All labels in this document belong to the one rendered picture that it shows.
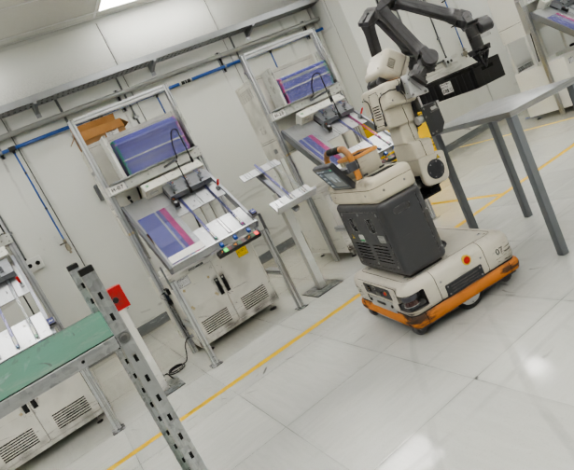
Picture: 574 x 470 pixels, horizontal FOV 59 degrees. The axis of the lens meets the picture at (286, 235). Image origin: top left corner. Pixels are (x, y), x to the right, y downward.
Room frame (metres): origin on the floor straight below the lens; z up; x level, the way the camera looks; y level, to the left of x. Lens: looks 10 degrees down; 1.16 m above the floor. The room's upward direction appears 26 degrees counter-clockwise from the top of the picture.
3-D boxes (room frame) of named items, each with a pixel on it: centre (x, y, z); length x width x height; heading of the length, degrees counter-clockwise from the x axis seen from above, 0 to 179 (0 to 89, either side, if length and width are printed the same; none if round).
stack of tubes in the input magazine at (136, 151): (3.87, 0.61, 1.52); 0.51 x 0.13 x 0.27; 115
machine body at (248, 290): (3.95, 0.72, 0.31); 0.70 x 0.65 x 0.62; 115
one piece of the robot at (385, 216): (2.63, -0.53, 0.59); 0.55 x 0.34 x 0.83; 14
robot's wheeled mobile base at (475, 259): (2.65, -0.62, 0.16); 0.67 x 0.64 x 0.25; 104
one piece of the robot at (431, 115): (2.72, -0.90, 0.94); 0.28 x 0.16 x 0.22; 14
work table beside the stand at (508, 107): (2.83, -1.37, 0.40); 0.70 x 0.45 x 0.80; 13
